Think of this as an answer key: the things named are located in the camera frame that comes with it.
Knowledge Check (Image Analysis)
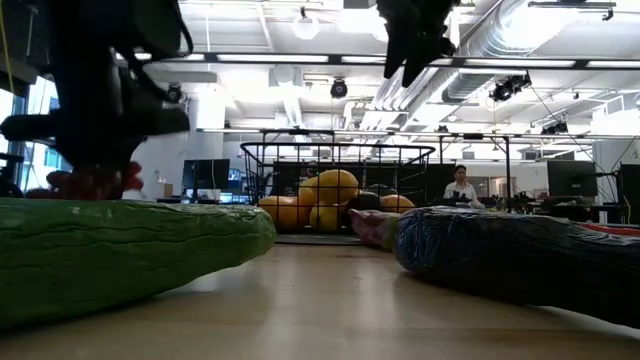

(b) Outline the dark purple carrot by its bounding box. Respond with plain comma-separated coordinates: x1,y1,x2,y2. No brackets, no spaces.
393,205,640,330

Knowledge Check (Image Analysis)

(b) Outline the person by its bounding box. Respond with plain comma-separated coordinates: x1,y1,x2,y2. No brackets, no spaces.
442,164,486,210

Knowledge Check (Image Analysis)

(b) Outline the black computer monitor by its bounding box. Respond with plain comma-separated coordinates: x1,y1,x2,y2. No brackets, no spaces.
617,163,640,225
181,158,232,199
424,163,457,207
546,159,599,198

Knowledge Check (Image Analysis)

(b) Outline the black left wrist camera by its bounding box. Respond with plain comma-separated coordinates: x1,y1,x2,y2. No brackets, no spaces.
127,0,195,64

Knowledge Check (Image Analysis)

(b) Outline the green cucumber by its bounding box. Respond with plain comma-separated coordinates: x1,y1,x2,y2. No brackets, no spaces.
0,197,277,329

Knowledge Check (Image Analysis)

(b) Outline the black ceiling spotlight cluster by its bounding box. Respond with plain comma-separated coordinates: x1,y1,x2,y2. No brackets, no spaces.
488,73,532,104
541,119,570,136

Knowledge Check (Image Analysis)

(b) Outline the silver ventilation duct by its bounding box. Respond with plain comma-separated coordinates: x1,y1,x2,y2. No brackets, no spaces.
442,0,539,104

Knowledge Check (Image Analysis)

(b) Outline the large office window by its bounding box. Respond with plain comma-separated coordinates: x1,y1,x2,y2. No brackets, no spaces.
0,74,74,201

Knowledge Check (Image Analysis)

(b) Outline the yellow hanging strap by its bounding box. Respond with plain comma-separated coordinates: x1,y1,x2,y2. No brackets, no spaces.
0,0,15,96

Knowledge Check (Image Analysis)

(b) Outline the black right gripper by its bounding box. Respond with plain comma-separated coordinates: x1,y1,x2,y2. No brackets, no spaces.
376,0,460,90

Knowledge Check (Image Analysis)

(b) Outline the black wire basket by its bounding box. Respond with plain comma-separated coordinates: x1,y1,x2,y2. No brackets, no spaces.
239,141,437,236

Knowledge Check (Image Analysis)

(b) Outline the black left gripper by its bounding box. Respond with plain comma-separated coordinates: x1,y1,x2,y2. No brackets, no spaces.
0,47,192,200

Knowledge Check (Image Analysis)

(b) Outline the round grey placemat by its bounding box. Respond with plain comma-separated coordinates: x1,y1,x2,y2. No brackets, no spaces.
273,232,365,247

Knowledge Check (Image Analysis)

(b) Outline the round white pendant lamp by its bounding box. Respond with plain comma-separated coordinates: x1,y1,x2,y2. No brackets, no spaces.
291,13,321,42

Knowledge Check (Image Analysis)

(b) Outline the dark red grape bunch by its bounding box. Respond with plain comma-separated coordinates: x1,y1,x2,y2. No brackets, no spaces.
23,160,145,202

